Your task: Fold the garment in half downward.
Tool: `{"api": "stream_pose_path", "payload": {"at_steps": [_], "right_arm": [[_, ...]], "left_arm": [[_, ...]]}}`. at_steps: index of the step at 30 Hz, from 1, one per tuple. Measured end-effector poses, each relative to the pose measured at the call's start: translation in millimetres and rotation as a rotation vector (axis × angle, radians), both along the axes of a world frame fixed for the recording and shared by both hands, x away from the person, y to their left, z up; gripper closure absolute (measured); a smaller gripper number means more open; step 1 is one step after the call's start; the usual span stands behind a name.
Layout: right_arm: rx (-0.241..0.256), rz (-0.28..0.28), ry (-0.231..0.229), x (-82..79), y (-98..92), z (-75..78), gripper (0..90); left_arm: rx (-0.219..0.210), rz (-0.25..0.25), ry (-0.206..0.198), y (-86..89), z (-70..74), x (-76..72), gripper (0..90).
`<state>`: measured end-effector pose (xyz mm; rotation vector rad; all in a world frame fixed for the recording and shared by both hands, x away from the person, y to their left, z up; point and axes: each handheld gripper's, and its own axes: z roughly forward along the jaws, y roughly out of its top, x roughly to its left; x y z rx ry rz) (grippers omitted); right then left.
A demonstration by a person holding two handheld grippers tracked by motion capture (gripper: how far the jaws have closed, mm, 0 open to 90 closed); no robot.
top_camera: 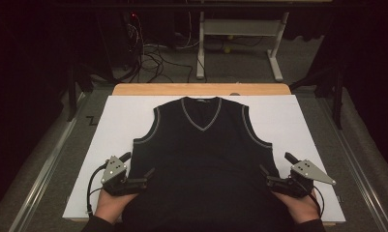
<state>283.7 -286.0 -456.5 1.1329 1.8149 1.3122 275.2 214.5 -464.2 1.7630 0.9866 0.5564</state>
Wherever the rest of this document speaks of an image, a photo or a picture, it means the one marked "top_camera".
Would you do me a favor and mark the dark computer tower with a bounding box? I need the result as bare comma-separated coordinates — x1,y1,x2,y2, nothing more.
97,12,141,70

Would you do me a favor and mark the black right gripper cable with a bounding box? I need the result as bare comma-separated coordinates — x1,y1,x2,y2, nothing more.
306,183,326,218

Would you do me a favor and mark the person's right hand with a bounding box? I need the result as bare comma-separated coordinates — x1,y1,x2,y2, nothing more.
271,189,321,225

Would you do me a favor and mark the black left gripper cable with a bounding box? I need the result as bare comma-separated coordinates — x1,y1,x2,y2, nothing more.
86,161,110,218

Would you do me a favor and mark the tangle of black floor cables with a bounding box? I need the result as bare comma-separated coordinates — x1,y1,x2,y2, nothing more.
123,13,195,84

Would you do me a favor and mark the black knit vest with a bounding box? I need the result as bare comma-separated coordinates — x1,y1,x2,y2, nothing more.
122,96,295,232

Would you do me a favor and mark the white metal desk frame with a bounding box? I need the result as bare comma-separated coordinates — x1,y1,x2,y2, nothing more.
195,11,284,83

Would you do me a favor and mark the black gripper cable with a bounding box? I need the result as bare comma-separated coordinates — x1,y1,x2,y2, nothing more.
86,161,110,218
306,183,326,218

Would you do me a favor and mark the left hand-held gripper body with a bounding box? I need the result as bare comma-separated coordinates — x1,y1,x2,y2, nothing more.
100,155,139,197

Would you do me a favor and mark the wooden table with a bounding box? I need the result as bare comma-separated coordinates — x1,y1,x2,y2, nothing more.
111,82,292,97

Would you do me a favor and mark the white board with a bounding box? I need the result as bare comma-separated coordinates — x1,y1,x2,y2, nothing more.
62,95,346,224

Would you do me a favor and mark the metal floor rail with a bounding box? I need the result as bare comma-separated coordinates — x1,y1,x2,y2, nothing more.
316,96,388,232
7,92,87,232

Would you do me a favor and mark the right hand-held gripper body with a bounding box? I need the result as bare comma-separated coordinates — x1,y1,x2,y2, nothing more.
280,159,337,198

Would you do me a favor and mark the black metal stand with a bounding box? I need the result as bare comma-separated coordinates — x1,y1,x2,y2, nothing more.
289,64,344,131
66,63,95,123

